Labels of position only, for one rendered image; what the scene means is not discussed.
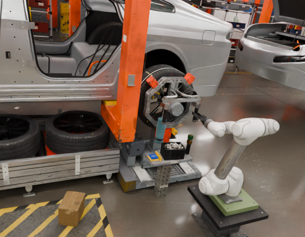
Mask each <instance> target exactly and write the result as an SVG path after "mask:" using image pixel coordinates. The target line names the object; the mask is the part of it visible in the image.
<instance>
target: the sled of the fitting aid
mask: <svg viewBox="0 0 305 237"><path fill-rule="evenodd" d="M135 159H136V160H137V162H138V163H139V165H140V166H141V168H142V169H143V168H149V167H152V166H151V164H150V163H149V162H148V161H147V160H143V159H142V158H141V156H140V155H137V157H136V158H135Z"/></svg>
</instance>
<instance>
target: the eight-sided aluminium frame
mask: <svg viewBox="0 0 305 237"><path fill-rule="evenodd" d="M171 82H173V83H176V82H181V83H182V84H183V85H184V87H185V88H186V89H187V88H191V86H190V85H189V84H188V83H187V80H186V79H185V78H183V77H162V78H161V79H160V80H159V81H158V83H159V85H158V86H157V87H155V88H154V89H153V88H152V87H151V88H150V89H149V90H148V91H147V92H146V93H145V101H144V108H143V114H144V116H145V117H146V118H147V119H148V120H149V121H150V122H151V123H152V124H153V125H154V126H155V128H156V127H157V123H156V122H155V121H154V119H153V118H152V117H151V116H150V115H149V110H150V103H151V97H152V95H153V94H154V93H155V92H156V91H157V90H159V89H160V88H161V87H162V86H163V85H164V84H165V83H171ZM192 108H193V105H192V104H191V102H187V106H186V110H185V111H184V112H183V113H182V114H180V115H179V116H178V117H177V118H176V119H175V120H174V121H173V122H167V123H166V128H175V127H177V126H178V125H179V124H180V123H181V122H182V121H183V120H185V119H186V118H187V117H188V116H189V115H190V114H191V113H192Z"/></svg>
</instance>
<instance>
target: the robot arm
mask: <svg viewBox="0 0 305 237"><path fill-rule="evenodd" d="M192 115H193V116H194V118H195V119H196V120H197V121H201V122H202V124H203V125H204V126H205V127H206V128H207V129H208V130H209V131H210V132H211V133H212V134H213V135H215V136H217V137H222V136H224V134H233V137H234V138H233V140H232V142H231V144H230V145H229V147H228V149H227V150H226V152H225V154H224V156H223V158H222V159H221V161H220V163H219V164H218V166H217V168H216V169H212V170H211V171H210V172H209V173H208V174H207V175H206V176H204V177H203V178H202V179H201V180H200V181H199V190H200V191H201V192H202V193H203V194H205V195H208V196H215V195H219V197H220V198H221V199H222V200H223V201H224V202H225V204H226V205H228V204H230V203H234V202H238V201H242V200H243V199H242V198H241V197H240V196H239V194H240V193H241V187H242V184H243V173H242V171H241V170H240V169H239V168H237V167H233V166H234V165H235V163H236V162H237V160H238V158H239V157H240V156H241V154H242V152H243V151H244V149H245V148H246V146H247V145H250V144H251V143H252V142H253V141H254V140H256V139H257V138H258V137H262V136H266V135H269V134H274V133H276V132H277V131H278V130H279V123H278V122H277V121H275V120H273V119H266V118H243V119H241V120H238V121H236V122H233V121H227V122H222V123H220V122H214V121H213V120H211V119H210V118H208V117H207V116H205V115H203V114H200V113H199V112H198V114H196V113H194V112H193V111H192Z"/></svg>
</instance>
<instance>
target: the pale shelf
mask: <svg viewBox="0 0 305 237"><path fill-rule="evenodd" d="M158 154H159V155H160V156H161V158H162V160H161V161H160V160H157V161H150V159H149V158H148V156H149V154H146V155H145V158H146V159H147V161H148V162H149V163H150V164H151V166H152V167H155V166H163V165H169V164H176V163H182V162H189V161H192V158H191V156H190V155H186V154H185V156H184V159H180V160H164V159H163V157H162V155H161V153H158Z"/></svg>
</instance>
